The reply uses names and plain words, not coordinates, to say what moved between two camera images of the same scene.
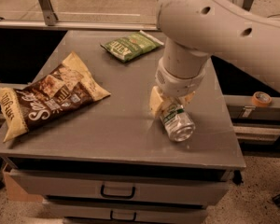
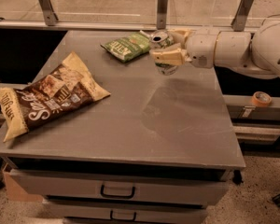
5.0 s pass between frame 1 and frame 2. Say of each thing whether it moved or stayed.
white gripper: moved
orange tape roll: stayed
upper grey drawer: stayed
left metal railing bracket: stayed
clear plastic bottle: moved
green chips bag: stayed
